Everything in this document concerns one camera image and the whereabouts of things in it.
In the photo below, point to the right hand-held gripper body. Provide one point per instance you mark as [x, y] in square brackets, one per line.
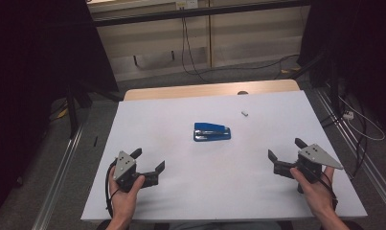
[320, 156]

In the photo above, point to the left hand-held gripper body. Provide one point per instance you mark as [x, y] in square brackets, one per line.
[125, 166]

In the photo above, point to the small strip of staples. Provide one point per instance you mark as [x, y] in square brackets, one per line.
[244, 113]

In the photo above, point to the blue stapler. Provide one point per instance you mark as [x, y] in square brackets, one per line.
[211, 131]

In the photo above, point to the person's left hand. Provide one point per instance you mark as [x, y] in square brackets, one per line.
[123, 202]

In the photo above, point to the person's right hand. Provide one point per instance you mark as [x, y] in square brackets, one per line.
[320, 196]

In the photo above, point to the small black floor item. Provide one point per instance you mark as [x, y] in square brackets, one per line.
[95, 141]

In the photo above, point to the white power strip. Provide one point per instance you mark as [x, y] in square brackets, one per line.
[348, 115]

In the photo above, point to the white table mat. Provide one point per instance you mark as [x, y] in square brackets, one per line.
[213, 185]

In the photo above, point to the black metal stand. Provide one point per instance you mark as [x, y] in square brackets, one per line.
[73, 108]
[332, 86]

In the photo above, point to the person's grey clothing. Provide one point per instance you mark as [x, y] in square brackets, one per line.
[222, 225]

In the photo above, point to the dark curtain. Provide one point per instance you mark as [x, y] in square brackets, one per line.
[356, 44]
[37, 64]

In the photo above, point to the black horizontal bar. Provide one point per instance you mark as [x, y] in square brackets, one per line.
[197, 12]

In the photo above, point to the aluminium floor rail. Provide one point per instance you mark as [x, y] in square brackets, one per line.
[58, 179]
[356, 147]

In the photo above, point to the white wall socket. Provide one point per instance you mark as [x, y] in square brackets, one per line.
[187, 4]

